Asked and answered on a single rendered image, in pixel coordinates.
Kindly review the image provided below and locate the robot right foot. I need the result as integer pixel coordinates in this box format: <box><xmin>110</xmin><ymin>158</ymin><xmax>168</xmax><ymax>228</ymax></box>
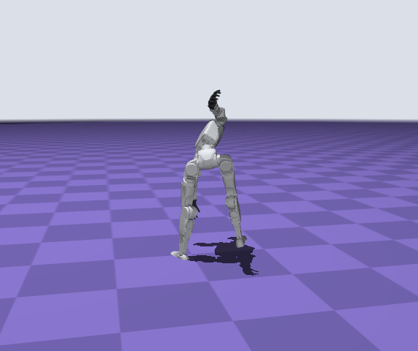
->
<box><xmin>236</xmin><ymin>235</ymin><xmax>247</xmax><ymax>248</ymax></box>

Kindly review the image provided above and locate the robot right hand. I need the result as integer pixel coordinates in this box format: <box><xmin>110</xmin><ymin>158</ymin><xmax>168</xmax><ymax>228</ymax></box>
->
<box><xmin>208</xmin><ymin>90</ymin><xmax>221</xmax><ymax>110</ymax></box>

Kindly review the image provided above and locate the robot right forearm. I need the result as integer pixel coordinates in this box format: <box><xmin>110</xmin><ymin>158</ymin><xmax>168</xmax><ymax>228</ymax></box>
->
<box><xmin>208</xmin><ymin>103</ymin><xmax>222</xmax><ymax>116</ymax></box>

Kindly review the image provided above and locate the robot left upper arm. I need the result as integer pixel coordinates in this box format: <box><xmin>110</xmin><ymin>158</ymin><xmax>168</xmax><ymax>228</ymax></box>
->
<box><xmin>194</xmin><ymin>149</ymin><xmax>202</xmax><ymax>178</ymax></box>

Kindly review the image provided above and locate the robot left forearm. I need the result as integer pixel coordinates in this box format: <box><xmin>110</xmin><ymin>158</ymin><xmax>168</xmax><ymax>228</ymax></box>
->
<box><xmin>193</xmin><ymin>179</ymin><xmax>198</xmax><ymax>200</ymax></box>

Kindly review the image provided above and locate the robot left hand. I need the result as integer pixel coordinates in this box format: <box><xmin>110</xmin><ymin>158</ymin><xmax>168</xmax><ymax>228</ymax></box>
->
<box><xmin>192</xmin><ymin>200</ymin><xmax>200</xmax><ymax>219</ymax></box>

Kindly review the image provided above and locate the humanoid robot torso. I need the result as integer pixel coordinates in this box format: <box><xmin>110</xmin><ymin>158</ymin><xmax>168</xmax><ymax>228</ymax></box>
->
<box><xmin>195</xmin><ymin>120</ymin><xmax>224</xmax><ymax>170</ymax></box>

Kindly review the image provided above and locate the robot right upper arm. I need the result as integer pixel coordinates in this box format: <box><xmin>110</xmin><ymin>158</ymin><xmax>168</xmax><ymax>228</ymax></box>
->
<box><xmin>214</xmin><ymin>108</ymin><xmax>227</xmax><ymax>126</ymax></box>

